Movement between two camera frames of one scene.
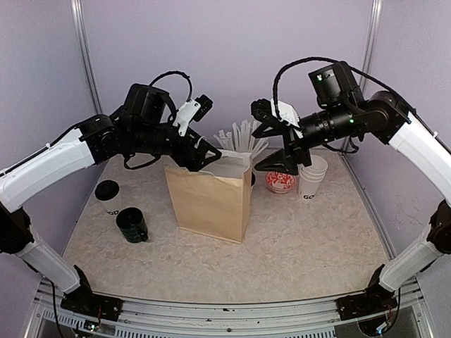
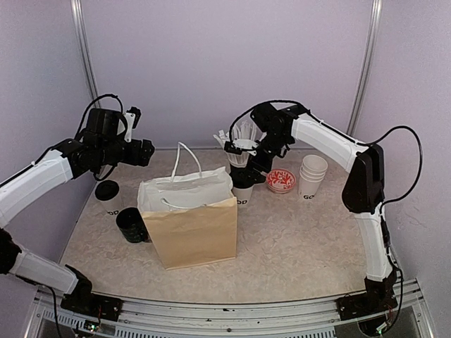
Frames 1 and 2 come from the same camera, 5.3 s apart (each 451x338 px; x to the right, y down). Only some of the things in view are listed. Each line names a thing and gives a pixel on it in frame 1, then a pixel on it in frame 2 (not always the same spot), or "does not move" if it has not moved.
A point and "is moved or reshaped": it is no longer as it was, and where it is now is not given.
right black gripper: (292, 140) -> (250, 167)
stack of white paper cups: (311, 177) does not move
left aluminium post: (79, 22) does not move
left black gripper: (195, 163) -> (144, 155)
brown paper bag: (216, 199) is moved or reshaped
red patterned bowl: (279, 182) does not move
